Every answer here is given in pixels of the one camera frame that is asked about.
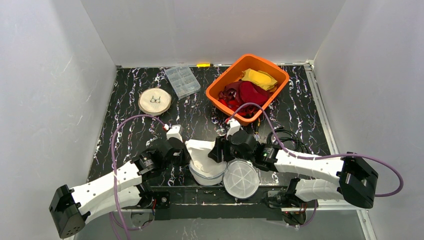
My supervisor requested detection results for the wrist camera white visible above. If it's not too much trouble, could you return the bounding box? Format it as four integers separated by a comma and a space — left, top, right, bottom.
225, 118, 241, 139
166, 124, 183, 142

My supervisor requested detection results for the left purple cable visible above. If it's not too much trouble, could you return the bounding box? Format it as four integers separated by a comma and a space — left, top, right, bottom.
109, 114, 170, 240

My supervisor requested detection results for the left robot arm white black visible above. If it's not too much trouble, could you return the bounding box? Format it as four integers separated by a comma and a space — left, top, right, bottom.
48, 137, 186, 239

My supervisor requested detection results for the orange plastic bin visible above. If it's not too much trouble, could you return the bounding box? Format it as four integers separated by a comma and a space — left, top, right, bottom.
205, 53, 289, 116

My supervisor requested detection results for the grey-trim mesh laundry bag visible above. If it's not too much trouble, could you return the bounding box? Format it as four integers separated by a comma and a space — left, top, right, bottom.
188, 159, 260, 200

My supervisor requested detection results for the black yellow screwdriver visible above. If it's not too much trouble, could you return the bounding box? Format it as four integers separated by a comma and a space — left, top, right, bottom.
253, 118, 261, 141

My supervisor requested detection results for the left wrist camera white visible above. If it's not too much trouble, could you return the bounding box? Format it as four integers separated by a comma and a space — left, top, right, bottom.
166, 124, 183, 142

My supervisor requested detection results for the coiled black cable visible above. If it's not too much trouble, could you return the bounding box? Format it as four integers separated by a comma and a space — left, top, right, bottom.
266, 127, 314, 155

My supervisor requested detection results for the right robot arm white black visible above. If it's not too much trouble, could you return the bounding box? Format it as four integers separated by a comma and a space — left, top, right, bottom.
207, 130, 379, 209

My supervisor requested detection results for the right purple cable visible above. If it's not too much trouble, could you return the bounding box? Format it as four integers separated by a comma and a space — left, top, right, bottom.
228, 102, 404, 198

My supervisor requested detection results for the yellow marker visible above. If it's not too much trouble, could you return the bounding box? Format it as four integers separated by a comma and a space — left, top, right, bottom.
196, 63, 213, 68

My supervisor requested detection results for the yellow bra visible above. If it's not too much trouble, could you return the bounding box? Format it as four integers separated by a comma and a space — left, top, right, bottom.
241, 68, 278, 92

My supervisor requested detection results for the clear plastic compartment box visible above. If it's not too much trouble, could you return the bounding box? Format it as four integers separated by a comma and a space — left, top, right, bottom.
164, 65, 201, 100

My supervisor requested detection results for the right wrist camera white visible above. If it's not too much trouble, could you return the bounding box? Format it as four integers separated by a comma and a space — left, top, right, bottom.
225, 118, 241, 139

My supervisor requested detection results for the plain white bra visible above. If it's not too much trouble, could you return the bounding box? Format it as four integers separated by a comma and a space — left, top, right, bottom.
185, 139, 226, 179

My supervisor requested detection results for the dark maroon bra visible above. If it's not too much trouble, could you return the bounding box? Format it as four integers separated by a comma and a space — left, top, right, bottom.
218, 81, 244, 108

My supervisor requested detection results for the crimson red bra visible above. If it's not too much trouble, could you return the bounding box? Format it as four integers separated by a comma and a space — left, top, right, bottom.
239, 81, 270, 105

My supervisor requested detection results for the purple cable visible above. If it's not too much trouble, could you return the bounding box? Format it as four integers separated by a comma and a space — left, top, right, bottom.
228, 102, 404, 198
109, 114, 170, 240

